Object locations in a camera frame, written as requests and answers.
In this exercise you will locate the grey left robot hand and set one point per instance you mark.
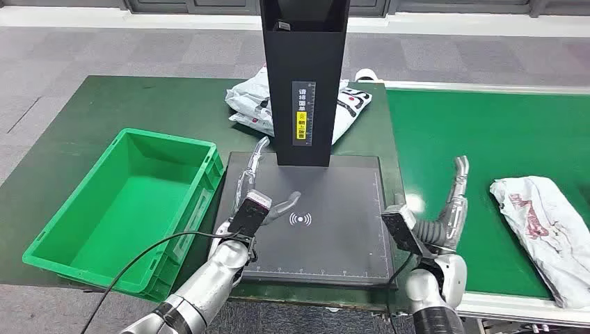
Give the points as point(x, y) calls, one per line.
point(249, 177)

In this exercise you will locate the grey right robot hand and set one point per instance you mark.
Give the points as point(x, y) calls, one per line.
point(456, 216)

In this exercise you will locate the grey parcel with smeared red print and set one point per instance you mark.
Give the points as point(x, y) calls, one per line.
point(544, 230)

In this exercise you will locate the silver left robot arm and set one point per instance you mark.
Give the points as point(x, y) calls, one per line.
point(207, 286)

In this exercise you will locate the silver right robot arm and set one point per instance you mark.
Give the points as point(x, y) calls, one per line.
point(433, 286)

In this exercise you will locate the white parcel with red dot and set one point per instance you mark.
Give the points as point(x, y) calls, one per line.
point(253, 123)

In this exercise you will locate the white parcel with black print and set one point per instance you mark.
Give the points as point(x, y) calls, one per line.
point(249, 94)

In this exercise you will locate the green conveyor belt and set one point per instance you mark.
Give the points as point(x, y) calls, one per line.
point(484, 138)

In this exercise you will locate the black inbound scanner machine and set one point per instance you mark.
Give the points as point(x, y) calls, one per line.
point(332, 239)

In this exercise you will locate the white conveyor roller end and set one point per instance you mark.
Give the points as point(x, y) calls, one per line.
point(366, 74)

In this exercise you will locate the black and yellow label sticker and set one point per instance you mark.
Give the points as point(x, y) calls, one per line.
point(302, 124)

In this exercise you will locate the dark green table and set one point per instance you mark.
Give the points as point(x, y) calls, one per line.
point(161, 106)

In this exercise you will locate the green plastic crate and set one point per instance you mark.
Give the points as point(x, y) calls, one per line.
point(129, 207)

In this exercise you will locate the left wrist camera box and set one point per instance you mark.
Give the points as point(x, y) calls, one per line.
point(249, 214)

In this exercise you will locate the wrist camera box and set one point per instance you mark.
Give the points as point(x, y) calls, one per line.
point(249, 214)
point(401, 230)

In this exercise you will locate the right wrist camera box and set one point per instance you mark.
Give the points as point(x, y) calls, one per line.
point(401, 230)

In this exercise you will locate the silver conveyor frame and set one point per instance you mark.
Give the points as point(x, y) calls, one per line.
point(507, 86)

